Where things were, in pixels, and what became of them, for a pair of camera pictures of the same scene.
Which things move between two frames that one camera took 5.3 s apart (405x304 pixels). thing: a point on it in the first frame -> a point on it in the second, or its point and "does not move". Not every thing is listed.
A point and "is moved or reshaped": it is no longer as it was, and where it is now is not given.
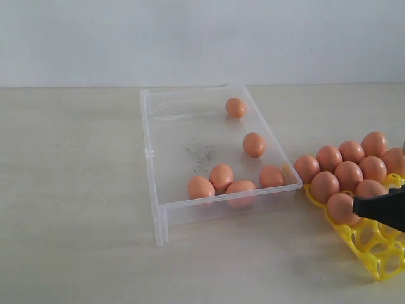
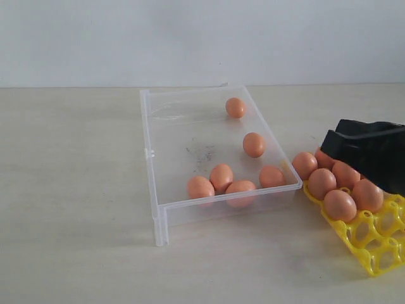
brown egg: (369, 188) does not move
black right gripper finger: (388, 208) -> (380, 156)
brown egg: (340, 208) is moved or reshaped
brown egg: (349, 175) does not move
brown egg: (199, 187) does not move
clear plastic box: (211, 154) does not move
